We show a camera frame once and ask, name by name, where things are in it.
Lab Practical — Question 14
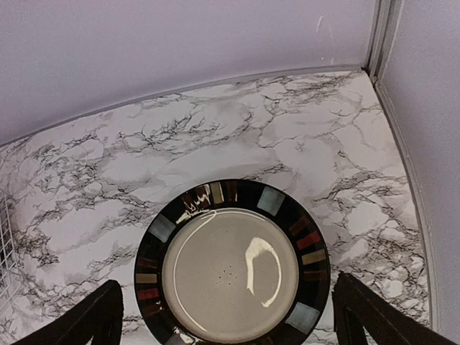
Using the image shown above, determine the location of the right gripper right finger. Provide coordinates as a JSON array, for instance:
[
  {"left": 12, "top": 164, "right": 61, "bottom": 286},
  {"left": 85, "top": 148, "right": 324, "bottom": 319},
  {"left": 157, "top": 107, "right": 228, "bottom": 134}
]
[{"left": 332, "top": 272, "right": 453, "bottom": 345}]

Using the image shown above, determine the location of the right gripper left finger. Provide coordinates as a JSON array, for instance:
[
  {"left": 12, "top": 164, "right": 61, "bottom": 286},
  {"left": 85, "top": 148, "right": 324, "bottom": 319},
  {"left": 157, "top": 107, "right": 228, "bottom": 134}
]
[{"left": 15, "top": 280, "right": 124, "bottom": 345}]

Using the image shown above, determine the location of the black rimmed beige plate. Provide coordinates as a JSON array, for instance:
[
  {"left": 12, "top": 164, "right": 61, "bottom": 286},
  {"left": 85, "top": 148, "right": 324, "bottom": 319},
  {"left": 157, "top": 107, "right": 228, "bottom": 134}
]
[{"left": 134, "top": 179, "right": 331, "bottom": 344}]

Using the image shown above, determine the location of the white wire dish rack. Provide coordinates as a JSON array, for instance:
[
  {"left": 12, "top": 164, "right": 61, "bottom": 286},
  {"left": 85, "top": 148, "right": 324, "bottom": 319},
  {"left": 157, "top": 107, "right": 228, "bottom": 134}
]
[{"left": 1, "top": 190, "right": 16, "bottom": 293}]

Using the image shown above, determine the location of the right aluminium frame post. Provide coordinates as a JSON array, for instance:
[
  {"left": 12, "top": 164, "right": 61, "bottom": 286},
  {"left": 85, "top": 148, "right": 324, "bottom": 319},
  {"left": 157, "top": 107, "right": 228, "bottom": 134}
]
[{"left": 362, "top": 0, "right": 405, "bottom": 85}]

